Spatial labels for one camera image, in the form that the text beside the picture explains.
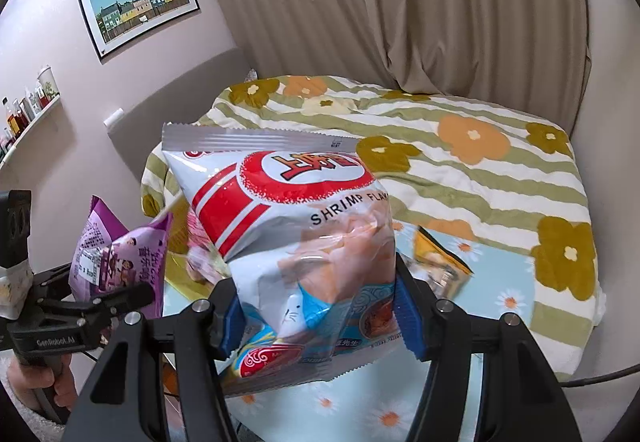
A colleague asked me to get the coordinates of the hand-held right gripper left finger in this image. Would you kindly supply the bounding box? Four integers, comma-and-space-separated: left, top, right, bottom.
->
60, 279, 246, 442

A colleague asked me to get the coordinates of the row of small bottles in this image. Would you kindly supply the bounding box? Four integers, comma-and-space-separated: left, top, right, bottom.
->
0, 64, 61, 160

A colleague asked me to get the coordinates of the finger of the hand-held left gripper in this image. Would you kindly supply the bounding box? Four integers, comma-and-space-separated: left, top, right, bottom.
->
30, 264, 76, 296
36, 283, 157, 332

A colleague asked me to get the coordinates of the framed houses picture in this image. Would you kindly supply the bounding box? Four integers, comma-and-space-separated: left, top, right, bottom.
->
77, 0, 201, 60

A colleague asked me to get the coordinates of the person's left forearm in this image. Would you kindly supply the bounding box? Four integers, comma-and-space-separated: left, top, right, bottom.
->
4, 387, 68, 442

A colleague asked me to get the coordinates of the yellow dark-edged snack packet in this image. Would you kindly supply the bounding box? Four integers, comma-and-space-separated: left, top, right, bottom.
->
412, 227, 473, 297

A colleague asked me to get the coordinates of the purple snack packet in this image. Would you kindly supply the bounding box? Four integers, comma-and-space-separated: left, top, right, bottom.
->
69, 194, 173, 348

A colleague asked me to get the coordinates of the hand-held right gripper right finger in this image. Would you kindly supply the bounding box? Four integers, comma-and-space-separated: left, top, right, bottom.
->
394, 252, 583, 442

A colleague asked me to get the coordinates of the green striped floral blanket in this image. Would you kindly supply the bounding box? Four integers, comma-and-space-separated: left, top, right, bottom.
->
140, 74, 608, 368

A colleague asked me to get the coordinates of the white crumpled plastic wrap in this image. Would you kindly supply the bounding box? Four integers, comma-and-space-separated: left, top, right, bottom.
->
0, 264, 34, 319

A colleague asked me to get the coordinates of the person's left hand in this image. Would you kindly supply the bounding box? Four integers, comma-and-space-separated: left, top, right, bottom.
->
6, 361, 79, 417

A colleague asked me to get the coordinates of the black cable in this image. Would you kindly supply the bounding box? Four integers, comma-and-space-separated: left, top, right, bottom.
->
557, 362, 632, 389

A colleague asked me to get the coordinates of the white wall shelf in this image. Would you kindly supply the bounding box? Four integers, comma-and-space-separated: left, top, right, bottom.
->
0, 99, 66, 169

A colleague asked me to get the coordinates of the white red shrimp chips bag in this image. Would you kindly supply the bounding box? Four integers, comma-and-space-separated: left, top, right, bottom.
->
161, 122, 407, 398

